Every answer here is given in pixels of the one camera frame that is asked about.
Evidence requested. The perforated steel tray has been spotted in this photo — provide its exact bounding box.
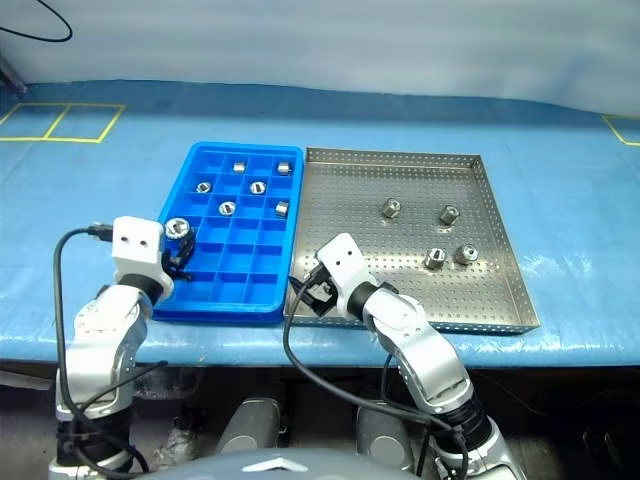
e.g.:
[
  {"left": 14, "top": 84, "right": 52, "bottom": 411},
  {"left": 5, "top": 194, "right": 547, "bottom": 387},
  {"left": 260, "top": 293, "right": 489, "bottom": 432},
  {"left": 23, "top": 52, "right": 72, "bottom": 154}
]
[{"left": 282, "top": 146, "right": 542, "bottom": 336}]

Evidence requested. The blue compartment tray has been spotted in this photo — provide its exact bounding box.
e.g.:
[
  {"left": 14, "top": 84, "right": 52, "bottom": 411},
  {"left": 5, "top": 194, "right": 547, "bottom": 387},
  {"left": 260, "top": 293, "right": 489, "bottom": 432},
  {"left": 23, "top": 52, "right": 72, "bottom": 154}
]
[{"left": 151, "top": 142, "right": 305, "bottom": 327}]

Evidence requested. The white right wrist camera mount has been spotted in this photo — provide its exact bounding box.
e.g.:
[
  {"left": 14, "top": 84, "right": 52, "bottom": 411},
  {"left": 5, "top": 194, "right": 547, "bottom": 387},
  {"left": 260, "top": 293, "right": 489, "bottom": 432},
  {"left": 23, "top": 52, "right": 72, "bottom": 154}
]
[{"left": 315, "top": 232, "right": 377, "bottom": 321}]

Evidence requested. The thin black looped cable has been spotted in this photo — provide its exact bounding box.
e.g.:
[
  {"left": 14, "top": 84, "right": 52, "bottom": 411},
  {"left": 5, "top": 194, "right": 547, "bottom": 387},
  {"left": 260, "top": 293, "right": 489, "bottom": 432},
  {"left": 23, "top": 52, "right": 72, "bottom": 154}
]
[{"left": 0, "top": 0, "right": 74, "bottom": 43}]

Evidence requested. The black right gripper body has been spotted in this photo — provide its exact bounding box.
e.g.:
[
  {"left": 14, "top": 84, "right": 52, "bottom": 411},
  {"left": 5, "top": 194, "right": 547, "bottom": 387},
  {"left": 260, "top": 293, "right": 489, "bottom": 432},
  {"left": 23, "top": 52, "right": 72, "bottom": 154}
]
[{"left": 305, "top": 267, "right": 338, "bottom": 316}]

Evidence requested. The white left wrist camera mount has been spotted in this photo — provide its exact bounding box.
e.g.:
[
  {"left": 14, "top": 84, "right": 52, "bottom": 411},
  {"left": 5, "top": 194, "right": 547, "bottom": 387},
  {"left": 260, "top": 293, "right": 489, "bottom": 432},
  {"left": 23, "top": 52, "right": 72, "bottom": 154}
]
[{"left": 110, "top": 215, "right": 167, "bottom": 282}]

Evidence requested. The black object under table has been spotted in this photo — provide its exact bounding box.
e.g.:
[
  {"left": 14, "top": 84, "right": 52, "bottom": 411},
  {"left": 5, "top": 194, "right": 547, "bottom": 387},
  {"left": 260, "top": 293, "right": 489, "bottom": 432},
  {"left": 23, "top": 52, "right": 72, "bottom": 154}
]
[{"left": 581, "top": 428, "right": 632, "bottom": 477}]

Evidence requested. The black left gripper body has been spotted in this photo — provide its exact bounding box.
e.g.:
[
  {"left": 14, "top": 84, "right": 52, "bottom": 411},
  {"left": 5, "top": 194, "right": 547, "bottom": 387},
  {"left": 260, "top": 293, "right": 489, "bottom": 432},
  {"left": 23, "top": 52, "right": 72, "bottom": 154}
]
[{"left": 160, "top": 248, "right": 196, "bottom": 282}]

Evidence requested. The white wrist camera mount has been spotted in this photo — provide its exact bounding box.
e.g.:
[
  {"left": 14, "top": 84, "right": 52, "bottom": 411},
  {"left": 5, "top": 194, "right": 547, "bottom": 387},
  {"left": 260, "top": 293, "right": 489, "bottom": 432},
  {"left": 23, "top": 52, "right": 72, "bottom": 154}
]
[
  {"left": 110, "top": 215, "right": 167, "bottom": 282},
  {"left": 315, "top": 232, "right": 377, "bottom": 321}
]

